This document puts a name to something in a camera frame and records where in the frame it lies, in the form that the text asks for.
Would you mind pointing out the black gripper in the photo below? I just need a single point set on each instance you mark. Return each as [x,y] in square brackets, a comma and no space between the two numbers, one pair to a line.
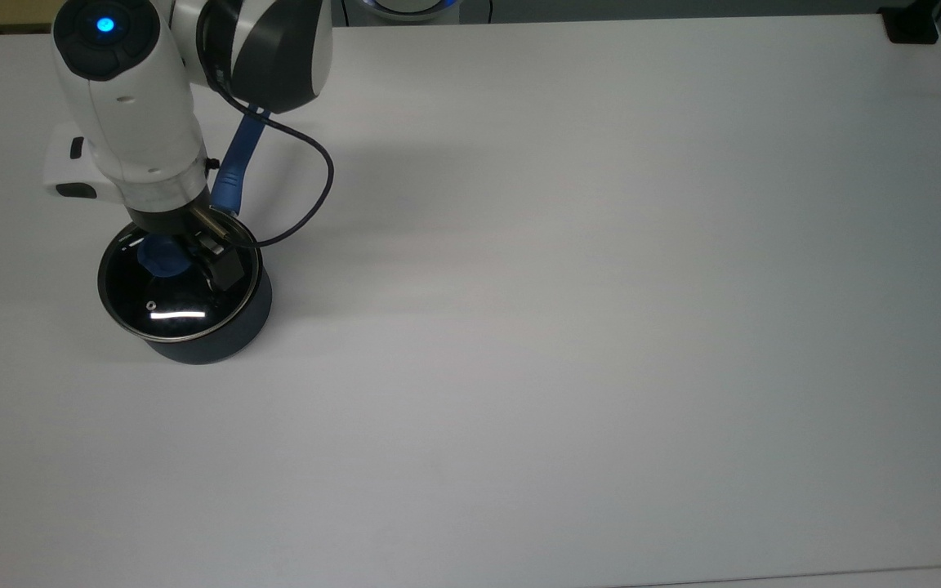
[164,222]

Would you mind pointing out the glass lid with blue knob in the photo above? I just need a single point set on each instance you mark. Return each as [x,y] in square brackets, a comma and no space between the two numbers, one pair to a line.
[164,306]

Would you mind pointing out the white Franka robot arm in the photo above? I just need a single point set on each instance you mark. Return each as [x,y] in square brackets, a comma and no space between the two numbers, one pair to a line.
[127,106]

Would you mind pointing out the black table clamp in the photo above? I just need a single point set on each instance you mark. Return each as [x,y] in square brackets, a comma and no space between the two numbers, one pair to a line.
[912,24]

